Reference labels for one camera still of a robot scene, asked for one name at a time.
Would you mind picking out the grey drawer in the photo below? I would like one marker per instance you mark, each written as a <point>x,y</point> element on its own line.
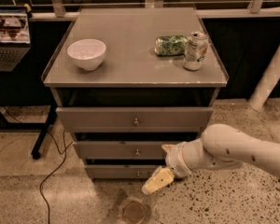
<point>134,119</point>
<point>122,150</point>
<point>120,171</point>

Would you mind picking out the metal window railing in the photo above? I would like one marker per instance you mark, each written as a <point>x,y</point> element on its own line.
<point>146,0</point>

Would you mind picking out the white diagonal pipe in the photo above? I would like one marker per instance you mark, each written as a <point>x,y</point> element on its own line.
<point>267,83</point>

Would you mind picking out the open black laptop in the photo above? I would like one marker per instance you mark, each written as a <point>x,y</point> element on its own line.
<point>15,40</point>

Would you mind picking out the grey top drawer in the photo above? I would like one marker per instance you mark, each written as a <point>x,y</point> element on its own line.
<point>134,119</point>

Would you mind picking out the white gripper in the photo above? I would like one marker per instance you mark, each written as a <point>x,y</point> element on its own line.
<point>174,160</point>

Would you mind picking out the white upright soda can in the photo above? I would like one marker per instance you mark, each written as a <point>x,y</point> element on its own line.
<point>195,50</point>

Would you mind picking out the black side table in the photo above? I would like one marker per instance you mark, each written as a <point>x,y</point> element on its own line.
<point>24,86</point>

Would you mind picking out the grey middle drawer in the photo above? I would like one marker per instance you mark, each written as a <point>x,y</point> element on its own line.
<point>122,150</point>

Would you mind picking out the white ceramic bowl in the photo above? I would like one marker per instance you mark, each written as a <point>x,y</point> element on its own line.
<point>87,54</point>

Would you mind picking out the grey bottom drawer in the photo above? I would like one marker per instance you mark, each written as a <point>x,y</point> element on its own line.
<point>120,171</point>

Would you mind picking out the grey drawer cabinet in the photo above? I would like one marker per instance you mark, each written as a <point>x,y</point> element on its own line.
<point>132,75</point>

